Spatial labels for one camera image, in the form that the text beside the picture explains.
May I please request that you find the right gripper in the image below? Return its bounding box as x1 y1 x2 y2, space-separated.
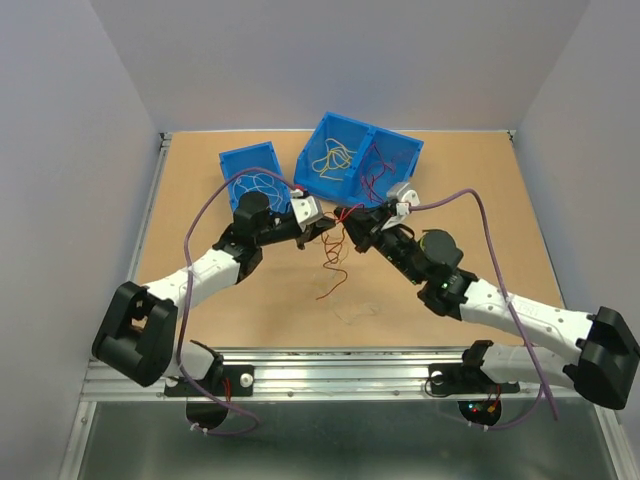
333 201 426 286

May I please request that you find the wire bundle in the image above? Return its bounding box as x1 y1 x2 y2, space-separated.
312 204 386 326

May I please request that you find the long red wire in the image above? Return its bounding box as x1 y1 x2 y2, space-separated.
357 142 409 206

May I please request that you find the white wire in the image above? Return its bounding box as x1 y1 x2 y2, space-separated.
228 172 289 211

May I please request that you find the yellow wire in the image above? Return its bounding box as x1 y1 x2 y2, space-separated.
312 137 359 181

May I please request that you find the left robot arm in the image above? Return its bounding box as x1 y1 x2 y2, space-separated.
91 192 336 394

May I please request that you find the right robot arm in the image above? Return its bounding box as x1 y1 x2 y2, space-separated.
334 207 639 410

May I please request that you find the blue double-compartment bin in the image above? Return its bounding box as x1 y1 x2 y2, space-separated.
294 112 424 207

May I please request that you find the small blue bin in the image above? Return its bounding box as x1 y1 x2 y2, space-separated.
219 142 290 213

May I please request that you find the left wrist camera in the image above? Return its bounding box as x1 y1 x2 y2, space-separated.
290 188 323 229

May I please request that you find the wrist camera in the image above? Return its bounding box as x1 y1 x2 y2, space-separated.
386 182 420 222
290 188 323 229

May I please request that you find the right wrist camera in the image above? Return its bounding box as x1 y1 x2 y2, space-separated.
386 182 420 222

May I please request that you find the aluminium rail frame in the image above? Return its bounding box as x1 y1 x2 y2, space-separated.
57 130 621 480

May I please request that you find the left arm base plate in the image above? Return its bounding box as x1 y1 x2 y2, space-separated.
164 364 255 398

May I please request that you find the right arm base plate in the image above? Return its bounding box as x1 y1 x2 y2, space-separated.
424 363 520 398

